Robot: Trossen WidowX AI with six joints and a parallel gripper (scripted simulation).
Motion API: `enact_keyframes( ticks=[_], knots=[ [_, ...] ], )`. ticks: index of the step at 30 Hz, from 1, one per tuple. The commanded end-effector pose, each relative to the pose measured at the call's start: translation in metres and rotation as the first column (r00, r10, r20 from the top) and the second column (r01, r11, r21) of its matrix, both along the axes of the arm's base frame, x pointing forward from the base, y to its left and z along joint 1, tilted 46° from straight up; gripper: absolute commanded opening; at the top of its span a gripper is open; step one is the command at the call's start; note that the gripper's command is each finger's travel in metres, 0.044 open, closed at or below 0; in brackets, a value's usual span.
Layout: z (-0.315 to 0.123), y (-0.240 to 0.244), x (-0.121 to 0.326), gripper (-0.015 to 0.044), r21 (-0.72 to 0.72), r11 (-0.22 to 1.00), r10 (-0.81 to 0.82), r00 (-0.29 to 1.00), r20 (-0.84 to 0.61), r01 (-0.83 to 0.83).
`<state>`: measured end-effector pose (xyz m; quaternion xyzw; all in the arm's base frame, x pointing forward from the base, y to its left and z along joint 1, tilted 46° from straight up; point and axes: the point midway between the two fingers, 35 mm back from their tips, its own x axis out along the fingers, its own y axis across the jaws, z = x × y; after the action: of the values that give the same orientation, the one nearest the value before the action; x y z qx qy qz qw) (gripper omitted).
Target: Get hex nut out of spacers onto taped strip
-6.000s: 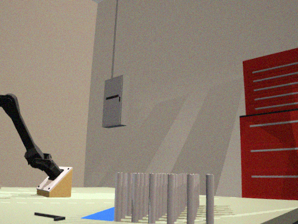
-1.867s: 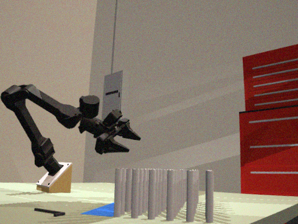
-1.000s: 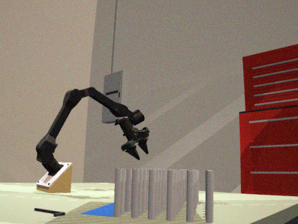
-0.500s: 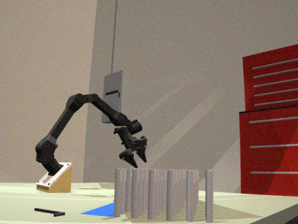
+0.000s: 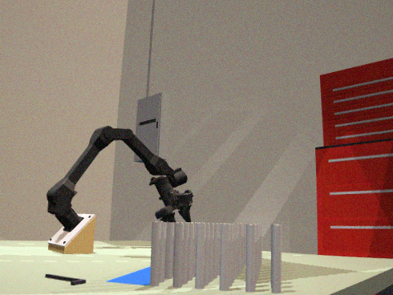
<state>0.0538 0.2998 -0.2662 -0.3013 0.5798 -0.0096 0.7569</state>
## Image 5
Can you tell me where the dark grey l-shaped hook tool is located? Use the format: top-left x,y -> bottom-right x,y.
45,274 -> 87,285

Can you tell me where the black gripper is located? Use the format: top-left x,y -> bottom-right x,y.
155,188 -> 193,222

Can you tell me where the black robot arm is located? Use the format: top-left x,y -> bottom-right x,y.
47,126 -> 194,232

